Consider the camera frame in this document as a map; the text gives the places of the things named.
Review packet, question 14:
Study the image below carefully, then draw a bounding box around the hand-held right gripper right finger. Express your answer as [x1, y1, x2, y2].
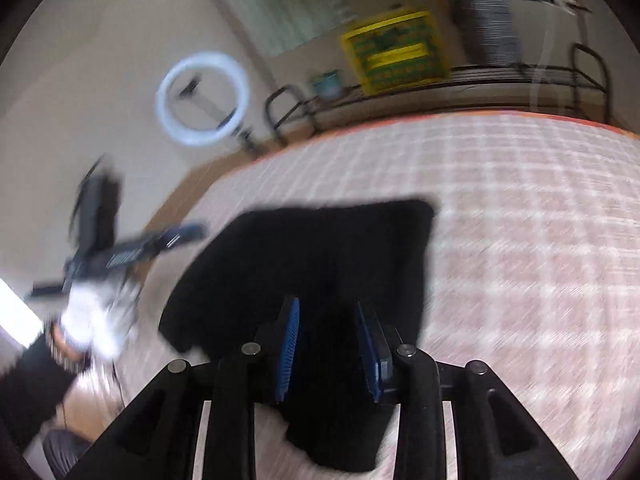
[355, 301, 576, 480]

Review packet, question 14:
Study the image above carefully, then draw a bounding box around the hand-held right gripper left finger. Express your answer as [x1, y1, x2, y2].
[65, 296, 301, 480]

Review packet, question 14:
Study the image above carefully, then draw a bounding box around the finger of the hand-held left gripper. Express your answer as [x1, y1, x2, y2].
[145, 223, 207, 256]

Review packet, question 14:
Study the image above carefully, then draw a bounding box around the black sweater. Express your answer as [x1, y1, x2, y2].
[159, 200, 437, 473]

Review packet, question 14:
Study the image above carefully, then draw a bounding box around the person's left forearm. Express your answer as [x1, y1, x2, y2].
[0, 330, 88, 453]

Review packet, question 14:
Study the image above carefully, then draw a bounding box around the black metal clothes rack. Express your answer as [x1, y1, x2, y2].
[264, 0, 611, 146]

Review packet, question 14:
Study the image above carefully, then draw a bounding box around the person's left hand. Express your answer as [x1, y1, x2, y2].
[60, 275, 141, 358]

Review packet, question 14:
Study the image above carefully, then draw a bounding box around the black tripod stand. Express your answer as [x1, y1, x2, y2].
[32, 155, 123, 301]

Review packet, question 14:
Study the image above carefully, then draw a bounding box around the pink checked bed cover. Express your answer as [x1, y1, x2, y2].
[115, 110, 640, 480]

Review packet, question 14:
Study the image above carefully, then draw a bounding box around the dark grey round object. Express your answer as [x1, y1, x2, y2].
[42, 430, 96, 478]

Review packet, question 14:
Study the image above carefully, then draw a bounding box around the potted plant in teal pot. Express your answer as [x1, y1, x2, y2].
[310, 70, 346, 101]

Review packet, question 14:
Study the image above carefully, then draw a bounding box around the green striped hanging cloth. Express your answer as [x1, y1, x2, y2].
[197, 0, 351, 58]

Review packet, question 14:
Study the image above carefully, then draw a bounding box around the yellow green patterned box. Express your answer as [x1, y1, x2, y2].
[340, 10, 451, 95]

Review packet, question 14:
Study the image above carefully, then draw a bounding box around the grey plaid coat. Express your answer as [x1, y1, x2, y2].
[445, 0, 523, 68]

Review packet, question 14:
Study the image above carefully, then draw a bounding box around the white ring light on stand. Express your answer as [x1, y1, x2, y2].
[155, 50, 261, 156]

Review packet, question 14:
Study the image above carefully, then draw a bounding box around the white lamp cable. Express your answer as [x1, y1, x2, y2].
[530, 5, 566, 111]

